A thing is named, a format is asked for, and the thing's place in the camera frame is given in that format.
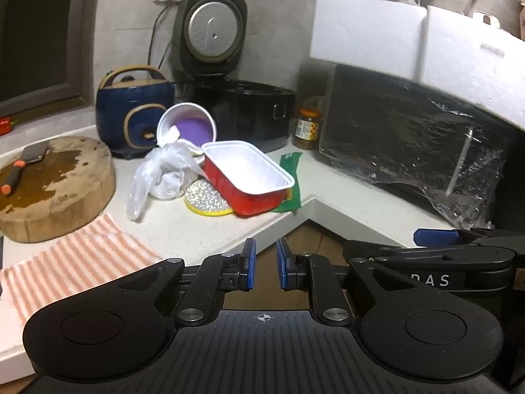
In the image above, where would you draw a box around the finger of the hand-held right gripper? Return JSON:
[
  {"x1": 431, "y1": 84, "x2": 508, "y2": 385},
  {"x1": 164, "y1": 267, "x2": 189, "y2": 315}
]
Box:
[
  {"x1": 413, "y1": 227, "x2": 525, "y2": 251},
  {"x1": 342, "y1": 239, "x2": 515, "y2": 274}
]

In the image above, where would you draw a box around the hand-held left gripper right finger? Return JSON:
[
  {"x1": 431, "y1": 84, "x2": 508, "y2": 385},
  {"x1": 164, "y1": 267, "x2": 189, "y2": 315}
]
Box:
[{"x1": 276, "y1": 238, "x2": 415, "y2": 325}]

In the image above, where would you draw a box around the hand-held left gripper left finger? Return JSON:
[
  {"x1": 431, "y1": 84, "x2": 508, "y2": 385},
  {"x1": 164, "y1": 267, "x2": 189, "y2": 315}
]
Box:
[{"x1": 117, "y1": 238, "x2": 257, "y2": 325}]

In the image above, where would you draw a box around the white paper bowl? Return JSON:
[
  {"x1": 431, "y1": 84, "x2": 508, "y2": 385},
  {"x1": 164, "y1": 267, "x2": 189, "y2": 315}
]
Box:
[{"x1": 157, "y1": 102, "x2": 217, "y2": 148}]

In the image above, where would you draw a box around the glittery round yellow coaster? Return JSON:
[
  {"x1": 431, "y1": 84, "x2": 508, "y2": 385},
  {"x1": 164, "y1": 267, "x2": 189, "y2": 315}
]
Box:
[{"x1": 183, "y1": 178, "x2": 234, "y2": 217}]

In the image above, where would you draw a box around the red foil tray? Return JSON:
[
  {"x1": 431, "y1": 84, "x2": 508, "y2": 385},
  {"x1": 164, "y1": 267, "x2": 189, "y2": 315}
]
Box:
[{"x1": 201, "y1": 141, "x2": 296, "y2": 217}]

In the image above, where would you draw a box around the green packet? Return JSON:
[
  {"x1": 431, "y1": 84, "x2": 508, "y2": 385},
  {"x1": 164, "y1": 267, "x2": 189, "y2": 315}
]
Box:
[{"x1": 271, "y1": 152, "x2": 305, "y2": 214}]

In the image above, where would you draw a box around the black plastic-wrapped microwave oven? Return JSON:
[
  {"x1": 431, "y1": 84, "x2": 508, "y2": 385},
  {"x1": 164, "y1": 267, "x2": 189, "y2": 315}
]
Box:
[{"x1": 318, "y1": 63, "x2": 517, "y2": 230}]

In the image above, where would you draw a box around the white plastic bag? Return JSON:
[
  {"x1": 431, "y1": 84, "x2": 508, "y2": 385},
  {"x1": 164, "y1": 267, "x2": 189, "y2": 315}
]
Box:
[{"x1": 126, "y1": 142, "x2": 206, "y2": 220}]

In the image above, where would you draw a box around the orange-lidded glass jar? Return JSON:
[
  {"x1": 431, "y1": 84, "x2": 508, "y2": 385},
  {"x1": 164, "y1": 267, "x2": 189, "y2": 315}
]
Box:
[{"x1": 293, "y1": 108, "x2": 325, "y2": 150}]

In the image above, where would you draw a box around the black rice cooker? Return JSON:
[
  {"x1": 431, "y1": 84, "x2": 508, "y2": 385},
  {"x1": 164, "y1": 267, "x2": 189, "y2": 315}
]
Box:
[{"x1": 171, "y1": 0, "x2": 297, "y2": 153}]

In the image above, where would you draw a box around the orange striped cloth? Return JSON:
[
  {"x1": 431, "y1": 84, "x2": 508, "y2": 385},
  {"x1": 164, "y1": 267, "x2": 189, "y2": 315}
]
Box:
[{"x1": 0, "y1": 213, "x2": 165, "y2": 329}]

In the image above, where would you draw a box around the round wooden chopping board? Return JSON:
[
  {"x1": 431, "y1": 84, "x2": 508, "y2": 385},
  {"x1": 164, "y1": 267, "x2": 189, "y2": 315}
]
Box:
[{"x1": 0, "y1": 135, "x2": 116, "y2": 243}]

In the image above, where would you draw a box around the blue rice cooker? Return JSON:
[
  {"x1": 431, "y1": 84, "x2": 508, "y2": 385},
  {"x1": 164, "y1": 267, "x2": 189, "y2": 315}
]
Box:
[{"x1": 95, "y1": 65, "x2": 176, "y2": 160}]

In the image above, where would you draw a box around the orange-handled cleaver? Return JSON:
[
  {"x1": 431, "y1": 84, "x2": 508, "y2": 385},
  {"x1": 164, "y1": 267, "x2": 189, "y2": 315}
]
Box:
[{"x1": 0, "y1": 142, "x2": 50, "y2": 195}]

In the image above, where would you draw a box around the black power cable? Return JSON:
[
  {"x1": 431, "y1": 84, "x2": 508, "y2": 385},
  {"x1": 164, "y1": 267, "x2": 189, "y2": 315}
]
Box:
[{"x1": 148, "y1": 0, "x2": 179, "y2": 70}]

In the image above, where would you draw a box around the dark window frame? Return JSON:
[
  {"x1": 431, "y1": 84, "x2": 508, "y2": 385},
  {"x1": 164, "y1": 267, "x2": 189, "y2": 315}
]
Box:
[{"x1": 0, "y1": 0, "x2": 103, "y2": 118}]

